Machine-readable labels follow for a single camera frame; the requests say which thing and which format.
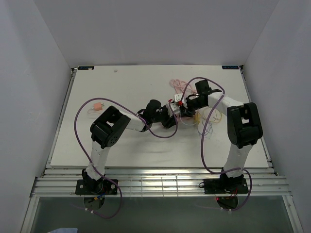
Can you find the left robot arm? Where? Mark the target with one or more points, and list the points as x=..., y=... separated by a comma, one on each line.
x=110, y=125

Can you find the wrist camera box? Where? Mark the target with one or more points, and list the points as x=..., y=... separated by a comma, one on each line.
x=173, y=108
x=178, y=99

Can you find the aluminium rail frame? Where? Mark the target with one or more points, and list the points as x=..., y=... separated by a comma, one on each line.
x=159, y=163

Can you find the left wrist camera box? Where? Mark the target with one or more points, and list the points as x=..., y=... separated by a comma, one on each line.
x=173, y=108

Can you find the left blue corner label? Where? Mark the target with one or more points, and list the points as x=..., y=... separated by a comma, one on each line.
x=85, y=67

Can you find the yellow charger plug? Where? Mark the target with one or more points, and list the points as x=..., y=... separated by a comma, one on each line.
x=197, y=118

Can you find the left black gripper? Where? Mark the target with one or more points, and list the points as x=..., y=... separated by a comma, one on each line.
x=167, y=124

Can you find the right blue corner label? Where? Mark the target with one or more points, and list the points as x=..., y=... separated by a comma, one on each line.
x=230, y=67

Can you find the pink power strip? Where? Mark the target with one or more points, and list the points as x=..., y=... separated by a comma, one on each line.
x=184, y=118

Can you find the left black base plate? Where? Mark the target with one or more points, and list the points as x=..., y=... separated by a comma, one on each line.
x=100, y=187

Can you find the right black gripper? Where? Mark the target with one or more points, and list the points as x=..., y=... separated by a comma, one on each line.
x=187, y=110

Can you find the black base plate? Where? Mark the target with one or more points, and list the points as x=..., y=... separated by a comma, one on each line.
x=100, y=187
x=216, y=186

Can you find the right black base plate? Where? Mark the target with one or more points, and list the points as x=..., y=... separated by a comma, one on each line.
x=216, y=186

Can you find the blue corner label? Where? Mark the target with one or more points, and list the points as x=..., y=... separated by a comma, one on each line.
x=230, y=67
x=85, y=67

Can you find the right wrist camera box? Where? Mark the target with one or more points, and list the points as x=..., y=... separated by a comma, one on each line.
x=178, y=99

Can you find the pink charger plug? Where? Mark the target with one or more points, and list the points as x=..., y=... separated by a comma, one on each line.
x=98, y=106

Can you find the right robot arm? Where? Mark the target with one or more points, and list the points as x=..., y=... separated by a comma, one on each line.
x=244, y=127

